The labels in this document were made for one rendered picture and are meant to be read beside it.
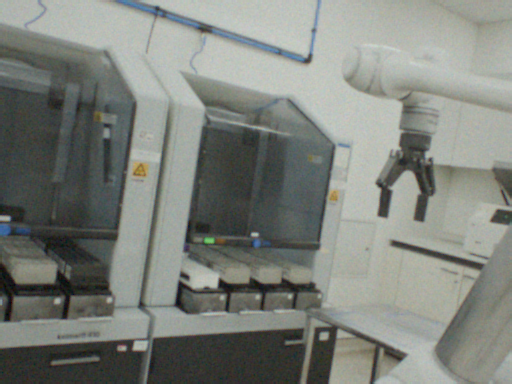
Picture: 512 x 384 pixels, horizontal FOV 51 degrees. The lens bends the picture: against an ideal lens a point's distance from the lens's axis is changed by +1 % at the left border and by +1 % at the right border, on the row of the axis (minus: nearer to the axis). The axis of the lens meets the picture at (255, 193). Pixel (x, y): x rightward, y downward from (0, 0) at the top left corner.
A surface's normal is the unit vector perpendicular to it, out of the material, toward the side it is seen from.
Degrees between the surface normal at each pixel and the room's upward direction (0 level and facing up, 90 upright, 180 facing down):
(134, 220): 90
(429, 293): 90
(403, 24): 90
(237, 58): 90
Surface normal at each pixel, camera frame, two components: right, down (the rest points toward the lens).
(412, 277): -0.81, -0.10
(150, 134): 0.57, 0.14
